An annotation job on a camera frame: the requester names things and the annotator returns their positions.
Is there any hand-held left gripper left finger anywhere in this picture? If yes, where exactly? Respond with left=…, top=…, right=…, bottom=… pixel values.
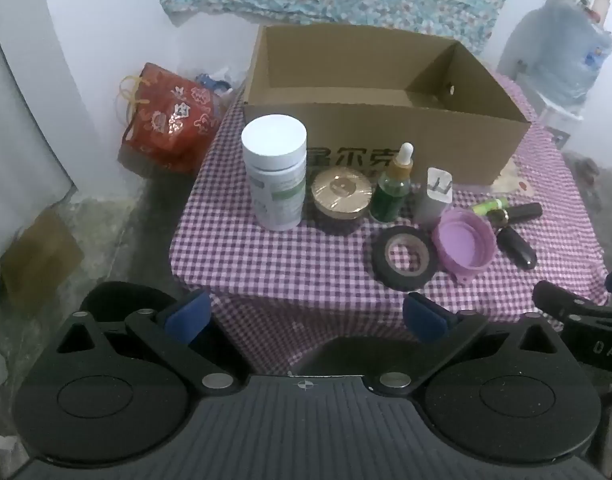
left=56, top=289, right=247, bottom=395

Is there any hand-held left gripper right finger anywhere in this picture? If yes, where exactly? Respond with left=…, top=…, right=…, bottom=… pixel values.
left=367, top=291, right=559, bottom=396

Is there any black tape roll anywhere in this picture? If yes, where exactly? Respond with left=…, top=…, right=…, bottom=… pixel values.
left=371, top=226, right=439, bottom=291

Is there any black lipstick cap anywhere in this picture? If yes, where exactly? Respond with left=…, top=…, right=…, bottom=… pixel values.
left=496, top=226, right=539, bottom=271

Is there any purple plastic lid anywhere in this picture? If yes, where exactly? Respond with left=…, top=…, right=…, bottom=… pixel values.
left=432, top=209, right=498, bottom=285

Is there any black lipstick tube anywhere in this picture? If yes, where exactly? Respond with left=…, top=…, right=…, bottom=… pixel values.
left=486, top=202, right=544, bottom=229

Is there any green lip balm tube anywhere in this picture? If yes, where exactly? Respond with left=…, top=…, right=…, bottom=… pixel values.
left=473, top=197, right=510, bottom=217

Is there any white charger plug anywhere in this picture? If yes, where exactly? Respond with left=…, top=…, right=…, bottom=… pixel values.
left=413, top=166, right=455, bottom=226

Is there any green dropper bottle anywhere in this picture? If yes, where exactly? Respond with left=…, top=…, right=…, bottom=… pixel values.
left=370, top=143, right=415, bottom=222

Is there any gold lid jar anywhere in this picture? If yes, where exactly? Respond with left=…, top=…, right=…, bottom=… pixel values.
left=311, top=167, right=374, bottom=236

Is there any white pill bottle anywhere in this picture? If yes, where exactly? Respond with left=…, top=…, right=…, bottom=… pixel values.
left=241, top=115, right=308, bottom=231

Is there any brown cardboard box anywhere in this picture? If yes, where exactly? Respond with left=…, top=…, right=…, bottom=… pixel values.
left=243, top=24, right=532, bottom=191

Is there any purple checkered tablecloth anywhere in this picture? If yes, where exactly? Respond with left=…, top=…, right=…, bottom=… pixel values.
left=170, top=72, right=609, bottom=376

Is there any brown cardboard piece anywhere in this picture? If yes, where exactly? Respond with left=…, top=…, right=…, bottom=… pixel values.
left=0, top=209, right=85, bottom=307

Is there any red gift bag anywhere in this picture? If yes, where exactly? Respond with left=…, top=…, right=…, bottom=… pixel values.
left=116, top=62, right=225, bottom=179

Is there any blue water jug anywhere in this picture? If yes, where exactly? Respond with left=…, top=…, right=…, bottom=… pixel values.
left=528, top=0, right=612, bottom=107

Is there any white and blue wrapper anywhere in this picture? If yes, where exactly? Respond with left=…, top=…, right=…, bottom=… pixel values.
left=195, top=64, right=247, bottom=107

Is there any water dispenser jug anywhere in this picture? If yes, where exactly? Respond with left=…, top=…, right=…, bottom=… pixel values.
left=498, top=7, right=585, bottom=126

